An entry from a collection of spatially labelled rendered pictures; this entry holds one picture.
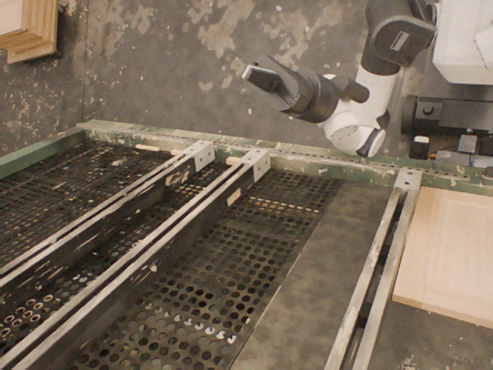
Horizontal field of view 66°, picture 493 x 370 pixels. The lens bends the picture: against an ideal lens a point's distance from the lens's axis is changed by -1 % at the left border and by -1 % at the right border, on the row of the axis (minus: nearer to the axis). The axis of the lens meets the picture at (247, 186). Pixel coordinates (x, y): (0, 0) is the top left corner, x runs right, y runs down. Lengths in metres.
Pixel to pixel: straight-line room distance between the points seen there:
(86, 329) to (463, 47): 0.90
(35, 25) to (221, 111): 1.75
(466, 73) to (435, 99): 1.15
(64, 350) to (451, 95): 1.84
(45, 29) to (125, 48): 0.74
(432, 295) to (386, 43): 0.52
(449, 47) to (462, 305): 0.50
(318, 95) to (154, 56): 2.44
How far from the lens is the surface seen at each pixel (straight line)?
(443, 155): 1.42
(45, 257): 1.02
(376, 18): 0.90
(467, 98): 2.06
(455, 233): 1.07
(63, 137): 1.88
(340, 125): 0.75
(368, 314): 0.74
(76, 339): 0.82
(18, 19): 3.62
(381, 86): 0.95
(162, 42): 3.04
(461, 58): 0.88
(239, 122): 2.49
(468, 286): 0.93
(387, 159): 1.33
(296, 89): 0.61
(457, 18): 0.88
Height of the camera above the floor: 2.14
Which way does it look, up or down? 64 degrees down
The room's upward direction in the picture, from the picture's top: 80 degrees counter-clockwise
